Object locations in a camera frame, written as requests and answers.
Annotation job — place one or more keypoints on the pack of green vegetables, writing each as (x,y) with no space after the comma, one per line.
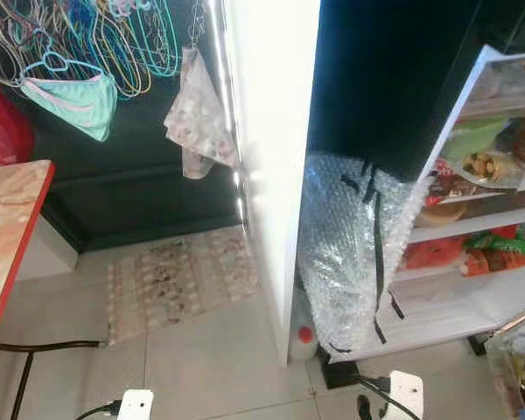
(503,242)

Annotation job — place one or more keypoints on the clear bubble wrap sheet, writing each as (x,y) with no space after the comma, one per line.
(341,254)

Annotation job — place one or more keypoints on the metal hanging clip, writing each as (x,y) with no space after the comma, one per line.
(195,22)

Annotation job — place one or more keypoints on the pink patterned cloth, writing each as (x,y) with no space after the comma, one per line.
(197,118)

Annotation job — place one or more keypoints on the black fridge foot block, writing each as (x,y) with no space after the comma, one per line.
(478,343)
(337,374)

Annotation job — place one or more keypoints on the marble table with red edge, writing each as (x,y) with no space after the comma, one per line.
(9,227)

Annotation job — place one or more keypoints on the bag of red produce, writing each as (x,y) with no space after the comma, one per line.
(433,254)

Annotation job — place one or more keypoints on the light blue clothes hanger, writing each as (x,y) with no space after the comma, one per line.
(57,61)

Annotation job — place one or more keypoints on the teal garment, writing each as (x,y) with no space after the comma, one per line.
(70,101)

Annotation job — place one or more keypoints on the white jug with red cap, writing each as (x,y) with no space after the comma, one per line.
(304,337)

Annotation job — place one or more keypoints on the orange round bowl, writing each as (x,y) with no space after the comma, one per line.
(442,213)

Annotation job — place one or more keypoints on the plate of wrapped food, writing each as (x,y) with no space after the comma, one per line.
(486,166)

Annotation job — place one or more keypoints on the brown and red snack packet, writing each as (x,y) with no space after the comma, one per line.
(446,185)

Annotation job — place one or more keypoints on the beige patterned floor mat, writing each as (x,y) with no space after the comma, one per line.
(179,280)

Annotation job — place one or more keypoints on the green plastic bag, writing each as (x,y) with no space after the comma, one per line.
(472,136)

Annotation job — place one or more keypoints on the pack of orange carrots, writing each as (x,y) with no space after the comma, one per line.
(499,262)

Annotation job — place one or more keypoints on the clear plastic storage bin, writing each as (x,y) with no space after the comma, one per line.
(516,367)

